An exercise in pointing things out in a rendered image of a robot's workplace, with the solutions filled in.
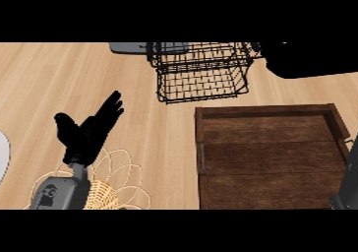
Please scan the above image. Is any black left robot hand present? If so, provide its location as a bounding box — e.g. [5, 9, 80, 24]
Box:
[52, 90, 126, 167]

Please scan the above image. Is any pale wicker basket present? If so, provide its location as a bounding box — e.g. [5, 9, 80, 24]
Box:
[24, 148, 151, 211]

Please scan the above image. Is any dark brown wooden tray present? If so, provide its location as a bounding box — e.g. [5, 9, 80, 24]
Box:
[194, 103, 352, 211]

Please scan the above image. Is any grey flat object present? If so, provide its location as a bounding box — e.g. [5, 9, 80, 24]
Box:
[108, 41, 191, 55]

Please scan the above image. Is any black appliance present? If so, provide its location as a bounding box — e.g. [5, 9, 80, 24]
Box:
[257, 41, 358, 80]

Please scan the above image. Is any black tiered wire basket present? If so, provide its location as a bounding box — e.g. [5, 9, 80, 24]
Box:
[145, 41, 263, 105]

